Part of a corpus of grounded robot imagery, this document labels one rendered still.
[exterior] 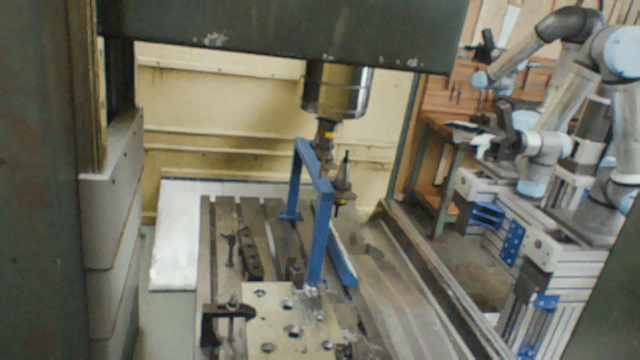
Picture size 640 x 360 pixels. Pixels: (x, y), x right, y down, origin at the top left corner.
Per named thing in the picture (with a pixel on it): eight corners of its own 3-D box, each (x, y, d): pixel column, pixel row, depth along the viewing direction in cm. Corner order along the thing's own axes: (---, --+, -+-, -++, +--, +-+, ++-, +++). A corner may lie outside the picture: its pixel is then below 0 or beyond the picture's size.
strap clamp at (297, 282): (293, 286, 142) (299, 244, 136) (300, 315, 131) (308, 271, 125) (282, 287, 142) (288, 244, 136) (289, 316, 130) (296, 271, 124)
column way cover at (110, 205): (145, 270, 139) (144, 102, 119) (117, 404, 97) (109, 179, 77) (127, 270, 138) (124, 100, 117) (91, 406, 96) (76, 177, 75)
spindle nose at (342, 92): (287, 98, 109) (293, 45, 104) (350, 102, 114) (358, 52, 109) (307, 119, 95) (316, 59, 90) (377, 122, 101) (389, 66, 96)
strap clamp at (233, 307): (252, 336, 121) (257, 289, 115) (253, 345, 118) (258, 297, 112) (199, 338, 118) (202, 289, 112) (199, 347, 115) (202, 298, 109)
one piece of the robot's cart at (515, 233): (499, 256, 189) (513, 218, 182) (512, 269, 182) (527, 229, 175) (496, 256, 189) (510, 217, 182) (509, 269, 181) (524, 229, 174)
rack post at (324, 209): (325, 279, 148) (340, 195, 137) (329, 290, 144) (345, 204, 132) (294, 279, 146) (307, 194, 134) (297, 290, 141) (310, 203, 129)
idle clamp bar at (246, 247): (250, 246, 160) (251, 229, 157) (265, 293, 138) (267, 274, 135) (235, 246, 158) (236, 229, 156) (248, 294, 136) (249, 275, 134)
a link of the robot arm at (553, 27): (570, 20, 164) (474, 96, 205) (589, 23, 169) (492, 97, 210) (557, -6, 168) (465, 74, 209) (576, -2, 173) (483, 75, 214)
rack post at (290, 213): (301, 213, 187) (311, 143, 175) (303, 220, 182) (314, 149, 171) (276, 212, 185) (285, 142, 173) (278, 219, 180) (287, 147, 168)
